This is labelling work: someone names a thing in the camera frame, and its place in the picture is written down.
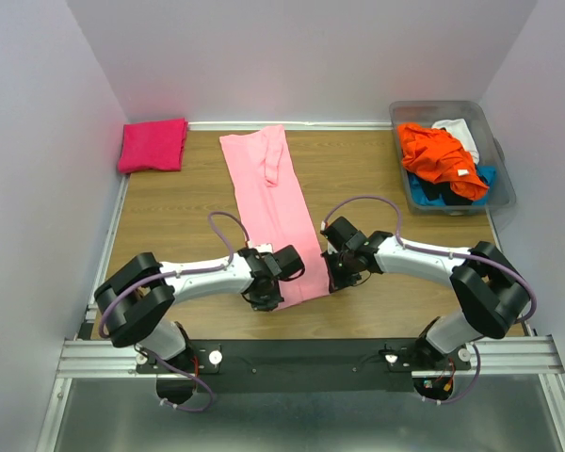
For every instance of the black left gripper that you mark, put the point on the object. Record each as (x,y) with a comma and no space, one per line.
(265,299)

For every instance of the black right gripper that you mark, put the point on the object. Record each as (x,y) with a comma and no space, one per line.
(338,276)

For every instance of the light pink t-shirt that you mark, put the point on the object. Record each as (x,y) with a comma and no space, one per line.
(272,207)

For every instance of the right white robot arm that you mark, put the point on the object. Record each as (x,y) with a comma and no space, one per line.
(492,295)

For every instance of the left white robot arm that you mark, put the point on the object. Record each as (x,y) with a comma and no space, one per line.
(134,301)

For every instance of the orange t-shirt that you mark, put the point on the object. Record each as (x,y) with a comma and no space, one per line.
(436,157)

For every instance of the folded magenta t-shirt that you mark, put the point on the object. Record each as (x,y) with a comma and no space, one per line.
(153,145)

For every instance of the clear plastic bin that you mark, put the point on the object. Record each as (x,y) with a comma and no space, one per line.
(425,113)

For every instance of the blue t-shirt in bin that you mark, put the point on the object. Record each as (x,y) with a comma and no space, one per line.
(440,195)

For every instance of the white t-shirt in bin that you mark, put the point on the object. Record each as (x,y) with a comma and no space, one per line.
(459,130)

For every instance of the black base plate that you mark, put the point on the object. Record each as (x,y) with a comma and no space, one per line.
(321,365)

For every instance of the aluminium rail frame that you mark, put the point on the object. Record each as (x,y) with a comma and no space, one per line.
(102,402)

